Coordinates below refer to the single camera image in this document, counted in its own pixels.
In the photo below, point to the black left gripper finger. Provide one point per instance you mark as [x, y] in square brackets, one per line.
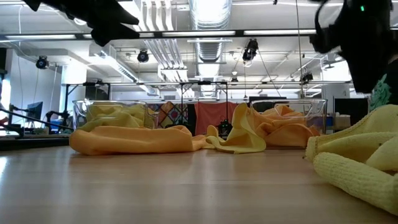
[105, 35]
[112, 14]

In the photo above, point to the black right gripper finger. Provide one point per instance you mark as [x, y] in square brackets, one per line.
[367, 77]

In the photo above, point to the yellow microfiber towel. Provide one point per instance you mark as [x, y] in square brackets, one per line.
[357, 174]
[242, 133]
[115, 121]
[140, 110]

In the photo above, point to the black background robot arm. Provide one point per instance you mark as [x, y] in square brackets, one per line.
[57, 119]
[224, 127]

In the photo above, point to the black standing panel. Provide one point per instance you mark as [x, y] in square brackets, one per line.
[351, 112]

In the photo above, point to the cardboard box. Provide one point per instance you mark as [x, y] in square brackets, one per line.
[342, 122]

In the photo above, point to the clear plastic basket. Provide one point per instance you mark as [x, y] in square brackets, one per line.
[79, 112]
[320, 109]

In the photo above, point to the white ceiling conduit bundle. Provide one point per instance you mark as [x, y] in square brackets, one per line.
[164, 46]

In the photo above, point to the colourful patchwork quilt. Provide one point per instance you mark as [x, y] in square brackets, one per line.
[169, 115]

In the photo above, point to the black computer monitor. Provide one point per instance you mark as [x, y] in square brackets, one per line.
[35, 111]

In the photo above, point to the red hanging cloth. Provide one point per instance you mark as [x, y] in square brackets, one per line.
[214, 115]

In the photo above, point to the white rectangular air duct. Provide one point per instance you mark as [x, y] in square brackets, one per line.
[118, 65]

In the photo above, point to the black ceiling-mounted camera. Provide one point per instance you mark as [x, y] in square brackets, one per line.
[307, 77]
[42, 62]
[143, 56]
[250, 49]

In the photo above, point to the black metal workstation frame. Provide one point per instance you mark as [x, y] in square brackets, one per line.
[155, 83]

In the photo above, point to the black overhead frame bar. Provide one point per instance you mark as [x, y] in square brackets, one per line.
[199, 33]

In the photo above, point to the silver ventilation duct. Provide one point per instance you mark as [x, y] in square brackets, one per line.
[210, 46]

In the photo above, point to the black diagonal frame strut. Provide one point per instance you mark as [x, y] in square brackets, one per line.
[37, 120]

